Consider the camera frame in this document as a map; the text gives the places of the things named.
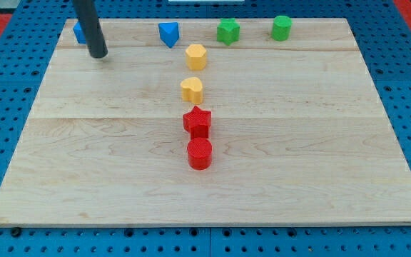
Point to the yellow hexagon block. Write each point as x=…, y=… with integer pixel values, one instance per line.
x=196, y=57

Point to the red star block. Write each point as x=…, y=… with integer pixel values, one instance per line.
x=197, y=122

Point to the blue cube block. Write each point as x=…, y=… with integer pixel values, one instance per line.
x=78, y=32

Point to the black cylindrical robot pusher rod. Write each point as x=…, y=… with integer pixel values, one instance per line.
x=88, y=18

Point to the light wooden board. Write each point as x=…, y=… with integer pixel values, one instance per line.
x=299, y=134

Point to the yellow heart block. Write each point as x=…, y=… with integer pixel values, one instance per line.
x=192, y=90

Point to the red cylinder block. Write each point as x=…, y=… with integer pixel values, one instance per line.
x=199, y=153

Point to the green star block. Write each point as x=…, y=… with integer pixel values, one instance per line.
x=228, y=31

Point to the green cylinder block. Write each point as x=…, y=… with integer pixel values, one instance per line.
x=281, y=28

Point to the blue triangular prism block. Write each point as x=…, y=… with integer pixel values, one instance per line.
x=169, y=33

